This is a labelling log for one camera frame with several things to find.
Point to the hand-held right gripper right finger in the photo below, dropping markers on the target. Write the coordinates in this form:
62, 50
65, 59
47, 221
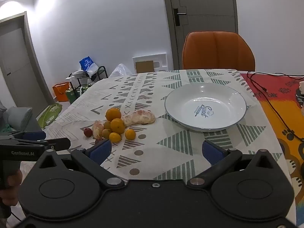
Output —
211, 153

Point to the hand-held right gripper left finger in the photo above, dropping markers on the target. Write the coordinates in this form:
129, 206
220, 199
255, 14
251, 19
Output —
102, 148

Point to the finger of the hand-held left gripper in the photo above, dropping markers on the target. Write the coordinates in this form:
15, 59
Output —
59, 143

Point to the yellow-green citrus fruit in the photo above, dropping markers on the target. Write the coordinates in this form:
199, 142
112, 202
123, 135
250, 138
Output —
107, 125
106, 133

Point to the small peeled pomelo piece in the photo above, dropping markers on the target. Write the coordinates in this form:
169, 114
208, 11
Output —
97, 129

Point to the small dark red fruit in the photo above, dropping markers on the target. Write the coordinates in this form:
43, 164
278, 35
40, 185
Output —
97, 141
87, 132

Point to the white plate with blue rim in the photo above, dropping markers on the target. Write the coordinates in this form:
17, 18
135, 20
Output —
205, 99

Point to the person's left hand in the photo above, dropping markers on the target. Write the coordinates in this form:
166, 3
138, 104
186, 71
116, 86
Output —
14, 179

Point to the green floor mat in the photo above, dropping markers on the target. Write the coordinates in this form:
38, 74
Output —
49, 113

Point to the grey sofa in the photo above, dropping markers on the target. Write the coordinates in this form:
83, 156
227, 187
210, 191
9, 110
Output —
20, 118

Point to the large orange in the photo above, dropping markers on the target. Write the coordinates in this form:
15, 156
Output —
113, 114

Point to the large peeled pomelo piece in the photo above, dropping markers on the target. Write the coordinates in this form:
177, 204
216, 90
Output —
139, 117

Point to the green bag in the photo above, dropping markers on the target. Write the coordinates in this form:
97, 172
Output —
72, 95

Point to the orange paper bag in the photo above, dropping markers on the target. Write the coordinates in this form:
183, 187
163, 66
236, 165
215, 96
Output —
60, 91

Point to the black metal rack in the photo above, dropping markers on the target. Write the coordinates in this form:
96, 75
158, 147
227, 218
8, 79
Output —
101, 72

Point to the colourful printed mat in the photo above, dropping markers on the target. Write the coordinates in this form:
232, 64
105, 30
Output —
273, 104

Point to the white plastic bag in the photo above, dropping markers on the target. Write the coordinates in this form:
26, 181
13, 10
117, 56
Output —
92, 70

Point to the clear plastic bag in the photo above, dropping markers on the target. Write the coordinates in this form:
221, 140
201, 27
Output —
121, 70

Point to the grey side door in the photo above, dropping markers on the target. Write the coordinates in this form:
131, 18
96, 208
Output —
19, 68

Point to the blue plastic bag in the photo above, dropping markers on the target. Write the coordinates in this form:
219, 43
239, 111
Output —
86, 63

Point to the brown cardboard sheet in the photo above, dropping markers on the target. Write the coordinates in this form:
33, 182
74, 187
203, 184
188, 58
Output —
144, 67

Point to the orange leather chair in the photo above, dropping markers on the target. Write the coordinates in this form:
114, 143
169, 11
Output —
217, 51

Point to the white foam packaging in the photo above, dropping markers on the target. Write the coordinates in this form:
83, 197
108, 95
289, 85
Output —
161, 60

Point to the white charger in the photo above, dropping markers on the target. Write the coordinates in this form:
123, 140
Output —
301, 87

